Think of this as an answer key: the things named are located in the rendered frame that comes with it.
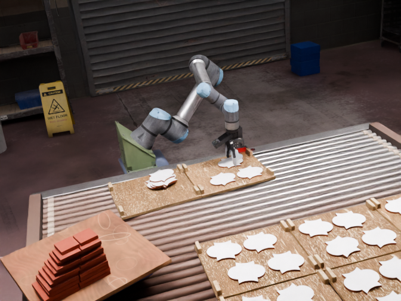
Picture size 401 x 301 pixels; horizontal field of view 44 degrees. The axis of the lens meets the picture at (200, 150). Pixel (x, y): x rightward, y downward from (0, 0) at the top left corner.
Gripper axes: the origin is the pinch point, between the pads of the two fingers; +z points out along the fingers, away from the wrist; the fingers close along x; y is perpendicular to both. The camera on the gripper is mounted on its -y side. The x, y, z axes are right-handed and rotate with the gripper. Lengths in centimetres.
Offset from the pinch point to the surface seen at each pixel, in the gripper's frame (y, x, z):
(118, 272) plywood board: -78, -78, -10
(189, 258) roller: -47, -67, 3
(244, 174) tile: 1.3, -16.8, -0.1
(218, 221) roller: -26, -48, 2
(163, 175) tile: -39.2, -2.9, -2.6
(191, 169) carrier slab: -21.8, 4.4, 1.6
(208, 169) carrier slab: -13.3, -0.5, 1.3
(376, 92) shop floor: 292, 249, 97
